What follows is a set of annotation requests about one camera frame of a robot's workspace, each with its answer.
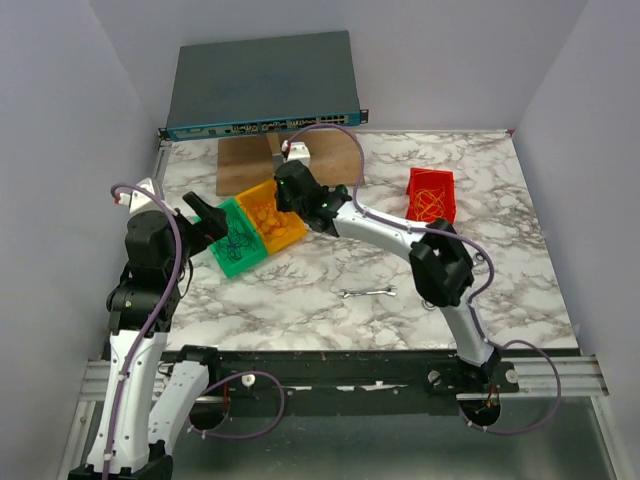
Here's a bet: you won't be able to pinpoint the silver open-end wrench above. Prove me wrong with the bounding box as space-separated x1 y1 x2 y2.
338 285 397 299

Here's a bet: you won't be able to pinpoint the red plastic bin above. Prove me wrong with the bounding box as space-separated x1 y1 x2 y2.
405 167 457 224

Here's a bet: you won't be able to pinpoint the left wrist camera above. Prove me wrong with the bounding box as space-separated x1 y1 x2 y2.
114 178 164 216

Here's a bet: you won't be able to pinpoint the green plastic bin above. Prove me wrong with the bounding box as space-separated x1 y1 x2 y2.
205 199 268 279

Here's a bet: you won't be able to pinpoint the orange wires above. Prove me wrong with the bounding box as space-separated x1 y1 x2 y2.
254 199 296 240

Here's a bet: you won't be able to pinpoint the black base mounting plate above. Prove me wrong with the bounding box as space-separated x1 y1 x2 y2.
196 350 519 418

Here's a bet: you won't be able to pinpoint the aluminium frame rail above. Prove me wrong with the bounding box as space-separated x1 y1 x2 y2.
506 357 609 398

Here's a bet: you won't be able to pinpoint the wooden board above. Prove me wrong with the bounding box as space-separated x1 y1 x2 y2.
216 129 360 196

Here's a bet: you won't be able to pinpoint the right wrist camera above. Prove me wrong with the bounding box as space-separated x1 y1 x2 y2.
281 140 311 167

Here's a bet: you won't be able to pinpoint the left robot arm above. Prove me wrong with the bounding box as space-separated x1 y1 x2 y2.
67 186 228 479

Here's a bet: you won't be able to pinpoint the silver ratchet wrench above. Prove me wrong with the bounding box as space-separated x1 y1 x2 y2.
422 299 436 311

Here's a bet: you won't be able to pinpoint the grey metal socket bracket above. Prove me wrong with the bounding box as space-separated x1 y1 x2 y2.
266 133 284 171

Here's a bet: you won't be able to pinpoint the grey blue network switch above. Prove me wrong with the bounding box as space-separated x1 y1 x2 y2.
161 31 369 142

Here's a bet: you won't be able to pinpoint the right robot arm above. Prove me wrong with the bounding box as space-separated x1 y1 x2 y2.
274 160 499 392

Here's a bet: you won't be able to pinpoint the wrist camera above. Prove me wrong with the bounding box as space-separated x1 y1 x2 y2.
114 178 164 216
281 140 311 167

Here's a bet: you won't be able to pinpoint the yellow plastic bin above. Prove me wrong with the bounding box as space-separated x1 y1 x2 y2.
235 180 307 255

